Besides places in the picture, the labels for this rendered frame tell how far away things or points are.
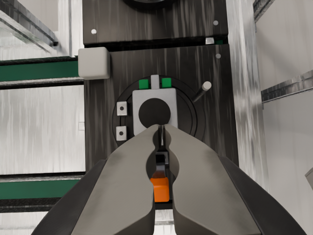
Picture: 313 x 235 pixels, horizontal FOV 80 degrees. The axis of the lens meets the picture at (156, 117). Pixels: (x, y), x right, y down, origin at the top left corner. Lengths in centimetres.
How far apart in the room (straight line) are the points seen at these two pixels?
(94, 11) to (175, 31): 14
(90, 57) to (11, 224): 30
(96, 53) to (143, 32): 8
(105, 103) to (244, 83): 23
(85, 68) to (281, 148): 41
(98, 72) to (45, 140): 18
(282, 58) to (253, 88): 17
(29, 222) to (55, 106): 20
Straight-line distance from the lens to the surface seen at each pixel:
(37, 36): 36
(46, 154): 42
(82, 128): 33
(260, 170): 35
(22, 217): 41
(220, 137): 31
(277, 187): 48
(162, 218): 34
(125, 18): 36
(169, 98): 18
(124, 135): 27
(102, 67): 31
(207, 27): 35
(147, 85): 23
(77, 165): 39
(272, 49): 50
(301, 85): 31
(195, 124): 28
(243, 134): 33
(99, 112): 32
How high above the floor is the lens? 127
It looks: 85 degrees down
